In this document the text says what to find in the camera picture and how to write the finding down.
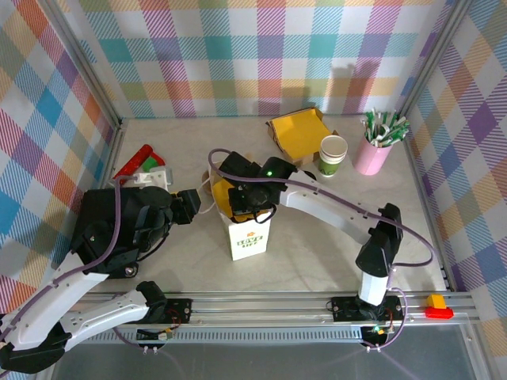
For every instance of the yellow paper napkin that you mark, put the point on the yellow paper napkin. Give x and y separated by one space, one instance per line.
222 194

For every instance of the white paper takeout bag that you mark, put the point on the white paper takeout bag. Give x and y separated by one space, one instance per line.
249 241

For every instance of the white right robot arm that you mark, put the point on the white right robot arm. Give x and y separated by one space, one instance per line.
328 206

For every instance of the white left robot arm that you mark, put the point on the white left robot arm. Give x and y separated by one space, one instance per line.
51 302

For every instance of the black carrying case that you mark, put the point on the black carrying case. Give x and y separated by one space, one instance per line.
130 270

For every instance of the red toy wedge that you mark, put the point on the red toy wedge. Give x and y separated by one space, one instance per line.
160 159

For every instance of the green toy block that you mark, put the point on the green toy block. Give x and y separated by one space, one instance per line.
149 164

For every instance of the red glitter tube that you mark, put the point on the red glitter tube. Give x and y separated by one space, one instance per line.
132 164

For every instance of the stack of yellow napkins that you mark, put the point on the stack of yellow napkins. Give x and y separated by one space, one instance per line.
297 132

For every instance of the pink straw holder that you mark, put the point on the pink straw holder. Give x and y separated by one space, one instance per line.
370 158

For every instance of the small controller board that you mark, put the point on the small controller board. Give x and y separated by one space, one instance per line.
378 330
164 335

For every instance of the green white paper straws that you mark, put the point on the green white paper straws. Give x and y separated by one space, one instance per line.
376 122

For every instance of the red yellow emergency button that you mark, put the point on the red yellow emergency button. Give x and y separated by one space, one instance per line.
439 312

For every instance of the aluminium side rail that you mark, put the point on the aluminium side rail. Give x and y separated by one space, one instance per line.
420 190
115 146

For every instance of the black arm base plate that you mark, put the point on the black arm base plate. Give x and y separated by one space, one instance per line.
178 310
344 308

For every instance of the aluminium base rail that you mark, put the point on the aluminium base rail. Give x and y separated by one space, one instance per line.
257 306

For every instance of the aluminium frame post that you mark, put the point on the aluminium frame post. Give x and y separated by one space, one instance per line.
81 59
431 59

